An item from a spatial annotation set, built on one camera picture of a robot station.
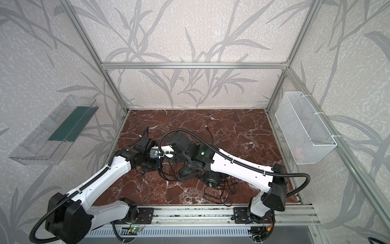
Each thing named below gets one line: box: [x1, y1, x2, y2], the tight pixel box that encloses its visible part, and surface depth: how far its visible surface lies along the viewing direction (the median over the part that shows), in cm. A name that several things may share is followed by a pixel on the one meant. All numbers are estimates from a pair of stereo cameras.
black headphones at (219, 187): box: [203, 170, 238, 207], surface depth 82 cm
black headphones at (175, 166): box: [157, 125, 214, 182], surface depth 53 cm
